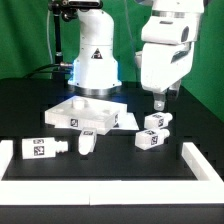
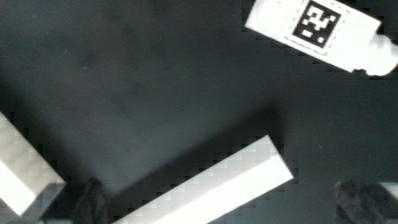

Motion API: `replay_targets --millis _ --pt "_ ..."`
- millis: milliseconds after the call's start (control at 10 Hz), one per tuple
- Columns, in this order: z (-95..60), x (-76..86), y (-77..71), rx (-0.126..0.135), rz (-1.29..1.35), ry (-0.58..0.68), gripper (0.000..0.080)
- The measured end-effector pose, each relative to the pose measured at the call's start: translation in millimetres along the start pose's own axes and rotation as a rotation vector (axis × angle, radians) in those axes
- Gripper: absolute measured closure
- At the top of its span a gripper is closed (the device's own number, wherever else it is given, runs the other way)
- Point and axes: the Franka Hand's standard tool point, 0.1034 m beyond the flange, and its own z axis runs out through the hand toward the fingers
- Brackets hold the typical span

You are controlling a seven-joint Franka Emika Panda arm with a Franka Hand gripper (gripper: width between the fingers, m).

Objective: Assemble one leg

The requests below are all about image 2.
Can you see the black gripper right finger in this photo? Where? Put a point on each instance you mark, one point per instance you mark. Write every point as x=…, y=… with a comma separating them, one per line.
x=366, y=205

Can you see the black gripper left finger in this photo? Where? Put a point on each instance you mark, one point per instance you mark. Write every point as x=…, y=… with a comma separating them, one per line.
x=91, y=212

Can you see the white table leg lying diagonal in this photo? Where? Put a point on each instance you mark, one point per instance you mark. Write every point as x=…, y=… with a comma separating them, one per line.
x=228, y=185

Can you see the white table leg with tag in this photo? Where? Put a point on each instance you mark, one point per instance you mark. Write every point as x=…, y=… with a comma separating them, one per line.
x=327, y=30

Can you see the white U-shaped obstacle frame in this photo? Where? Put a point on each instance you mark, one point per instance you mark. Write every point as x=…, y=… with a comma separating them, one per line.
x=30, y=183

